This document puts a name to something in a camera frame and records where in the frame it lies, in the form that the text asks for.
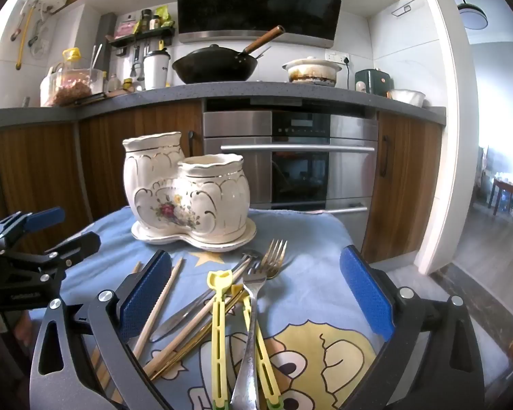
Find white ceramic drip tray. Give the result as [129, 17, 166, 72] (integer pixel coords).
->
[131, 218, 257, 252]

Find yellow training chopstick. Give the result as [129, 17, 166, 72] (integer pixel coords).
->
[241, 284, 282, 407]
[207, 270, 234, 410]

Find grey kitchen countertop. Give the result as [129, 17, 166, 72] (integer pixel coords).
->
[0, 81, 447, 133]

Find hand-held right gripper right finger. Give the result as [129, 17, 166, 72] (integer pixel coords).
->
[338, 245, 486, 410]

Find black wok with wooden handle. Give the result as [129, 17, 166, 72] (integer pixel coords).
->
[172, 26, 286, 85]

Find white tumbler with black lid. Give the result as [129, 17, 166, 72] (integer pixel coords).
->
[143, 49, 172, 90]

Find metal paper towel holder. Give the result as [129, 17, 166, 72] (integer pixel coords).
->
[391, 0, 420, 18]

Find clear plastic food container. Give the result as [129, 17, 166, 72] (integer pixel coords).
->
[40, 67, 104, 107]

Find oil bottle with yellow cap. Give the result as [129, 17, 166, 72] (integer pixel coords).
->
[62, 48, 82, 71]

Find wooden base cabinet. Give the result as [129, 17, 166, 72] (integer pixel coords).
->
[361, 111, 443, 265]
[0, 102, 203, 261]

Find gold fork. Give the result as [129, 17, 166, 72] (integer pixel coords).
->
[149, 239, 288, 381]

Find yellow gas hose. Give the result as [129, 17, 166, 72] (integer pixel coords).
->
[15, 0, 32, 71]

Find black range hood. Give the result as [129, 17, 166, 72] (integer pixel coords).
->
[176, 0, 347, 47]

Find stainless steel oven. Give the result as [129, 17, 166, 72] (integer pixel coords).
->
[203, 109, 379, 215]

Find white floral ceramic utensil holder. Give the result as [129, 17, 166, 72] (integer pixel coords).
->
[122, 132, 251, 242]

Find stained white clay pot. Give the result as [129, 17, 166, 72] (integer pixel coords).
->
[282, 56, 343, 86]

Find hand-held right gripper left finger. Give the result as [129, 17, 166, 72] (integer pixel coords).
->
[29, 249, 174, 410]

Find silver table knife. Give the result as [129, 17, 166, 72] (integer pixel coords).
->
[149, 250, 263, 343]

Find white bowl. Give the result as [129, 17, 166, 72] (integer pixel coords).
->
[389, 89, 426, 107]

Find black wall spice rack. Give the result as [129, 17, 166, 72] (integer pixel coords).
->
[109, 26, 176, 50]

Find silver fork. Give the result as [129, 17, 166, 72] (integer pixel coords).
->
[230, 262, 269, 410]

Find dark ceiling lamp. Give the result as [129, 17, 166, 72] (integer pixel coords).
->
[455, 0, 489, 30]

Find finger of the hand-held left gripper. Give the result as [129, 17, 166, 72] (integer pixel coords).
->
[0, 231, 102, 272]
[0, 207, 66, 244]

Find blue cartoon printed cloth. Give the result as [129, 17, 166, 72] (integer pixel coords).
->
[28, 207, 379, 410]

